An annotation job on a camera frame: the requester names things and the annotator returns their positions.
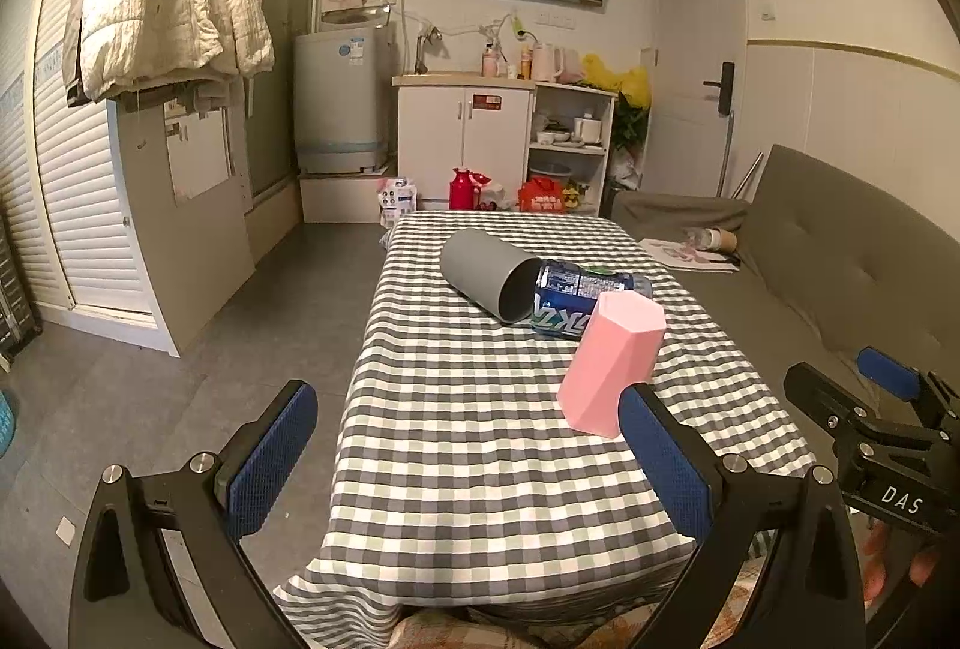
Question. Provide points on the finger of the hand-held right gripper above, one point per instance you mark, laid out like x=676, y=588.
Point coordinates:
x=821, y=394
x=889, y=370

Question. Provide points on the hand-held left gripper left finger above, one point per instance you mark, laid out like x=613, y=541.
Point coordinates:
x=274, y=461

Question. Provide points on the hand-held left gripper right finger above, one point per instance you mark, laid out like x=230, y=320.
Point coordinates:
x=667, y=469

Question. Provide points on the grey cup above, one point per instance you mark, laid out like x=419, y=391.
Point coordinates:
x=480, y=266

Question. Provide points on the pink faceted cup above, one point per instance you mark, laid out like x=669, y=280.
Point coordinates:
x=600, y=371

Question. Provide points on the person's right hand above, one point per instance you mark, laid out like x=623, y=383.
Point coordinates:
x=874, y=548

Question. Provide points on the grey sofa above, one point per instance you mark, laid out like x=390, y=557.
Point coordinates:
x=825, y=259

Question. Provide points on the brown label plastic bottle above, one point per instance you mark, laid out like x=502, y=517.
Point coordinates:
x=720, y=238

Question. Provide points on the blue drink can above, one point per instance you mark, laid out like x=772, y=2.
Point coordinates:
x=562, y=308

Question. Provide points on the grey white checked tablecloth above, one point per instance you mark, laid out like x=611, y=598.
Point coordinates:
x=465, y=431

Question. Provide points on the magazine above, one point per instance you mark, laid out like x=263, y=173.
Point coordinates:
x=675, y=253

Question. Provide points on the white paper scrap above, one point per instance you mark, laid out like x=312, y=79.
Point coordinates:
x=67, y=530

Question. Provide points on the white board panel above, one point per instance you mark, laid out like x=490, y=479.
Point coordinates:
x=187, y=244

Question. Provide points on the mop pole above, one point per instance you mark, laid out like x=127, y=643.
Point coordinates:
x=726, y=154

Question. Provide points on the white washer platform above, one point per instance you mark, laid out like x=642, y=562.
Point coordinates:
x=337, y=199

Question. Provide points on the teal basin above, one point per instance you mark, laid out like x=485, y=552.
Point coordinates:
x=6, y=424

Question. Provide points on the white tissue pack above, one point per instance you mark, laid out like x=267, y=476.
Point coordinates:
x=396, y=199

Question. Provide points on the red bag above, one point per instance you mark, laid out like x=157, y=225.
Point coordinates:
x=541, y=197

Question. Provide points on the dark crate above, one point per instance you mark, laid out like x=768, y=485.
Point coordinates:
x=15, y=304

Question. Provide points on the white open shelf unit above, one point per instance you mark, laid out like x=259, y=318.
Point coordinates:
x=609, y=154

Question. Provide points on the white louvered wardrobe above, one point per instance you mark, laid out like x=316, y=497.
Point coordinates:
x=75, y=206

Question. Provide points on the green plant bunch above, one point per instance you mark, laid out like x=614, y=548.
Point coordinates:
x=631, y=128

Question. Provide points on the red thermos jug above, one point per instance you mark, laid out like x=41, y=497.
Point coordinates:
x=460, y=190

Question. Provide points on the white door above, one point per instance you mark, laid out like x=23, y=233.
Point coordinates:
x=690, y=57

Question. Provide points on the yellow plastic bag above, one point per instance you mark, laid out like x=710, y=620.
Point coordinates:
x=630, y=83

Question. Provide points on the white sink cabinet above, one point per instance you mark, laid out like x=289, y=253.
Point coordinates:
x=450, y=139

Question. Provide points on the washing machine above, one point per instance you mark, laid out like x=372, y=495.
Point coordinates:
x=337, y=94

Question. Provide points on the white electric kettle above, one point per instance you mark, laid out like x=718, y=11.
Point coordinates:
x=546, y=63

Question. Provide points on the metal faucet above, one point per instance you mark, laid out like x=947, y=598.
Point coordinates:
x=421, y=53

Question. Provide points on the pink bottle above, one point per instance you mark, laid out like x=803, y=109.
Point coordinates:
x=490, y=63

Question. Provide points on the wall socket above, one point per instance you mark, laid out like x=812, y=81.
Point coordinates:
x=555, y=21

